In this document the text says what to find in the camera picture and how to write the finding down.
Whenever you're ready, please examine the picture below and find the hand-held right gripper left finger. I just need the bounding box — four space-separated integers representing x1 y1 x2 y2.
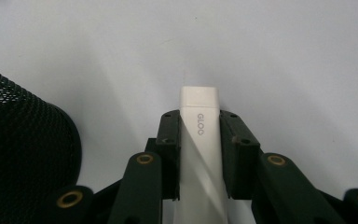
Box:
144 109 181 201

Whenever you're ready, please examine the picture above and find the white glue stick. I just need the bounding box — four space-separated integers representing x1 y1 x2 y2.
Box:
173 86 229 224

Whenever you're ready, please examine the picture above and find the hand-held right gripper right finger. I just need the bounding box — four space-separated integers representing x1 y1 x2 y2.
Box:
219 109 264 201

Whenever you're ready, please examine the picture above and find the black mesh pen holder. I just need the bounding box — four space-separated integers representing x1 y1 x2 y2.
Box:
0 63 83 224

